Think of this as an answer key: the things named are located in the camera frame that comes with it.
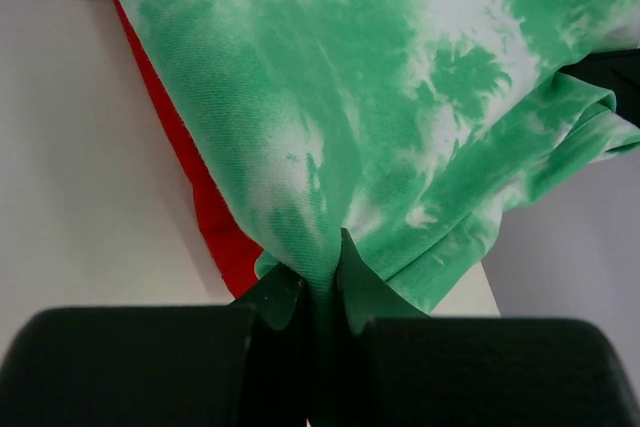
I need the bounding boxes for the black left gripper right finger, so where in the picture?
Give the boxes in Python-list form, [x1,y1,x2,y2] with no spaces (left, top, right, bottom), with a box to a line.
[309,232,639,426]

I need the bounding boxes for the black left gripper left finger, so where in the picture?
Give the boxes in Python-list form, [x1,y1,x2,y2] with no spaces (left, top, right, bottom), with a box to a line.
[1,266,308,426]

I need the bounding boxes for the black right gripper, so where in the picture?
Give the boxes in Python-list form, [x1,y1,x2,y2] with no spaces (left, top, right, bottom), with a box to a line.
[559,47,639,127]

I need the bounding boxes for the green tie-dye trousers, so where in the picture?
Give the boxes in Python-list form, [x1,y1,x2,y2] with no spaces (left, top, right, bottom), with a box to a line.
[119,0,639,316]

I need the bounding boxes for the red folded trousers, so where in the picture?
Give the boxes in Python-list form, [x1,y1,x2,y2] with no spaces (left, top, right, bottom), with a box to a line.
[112,0,262,298]

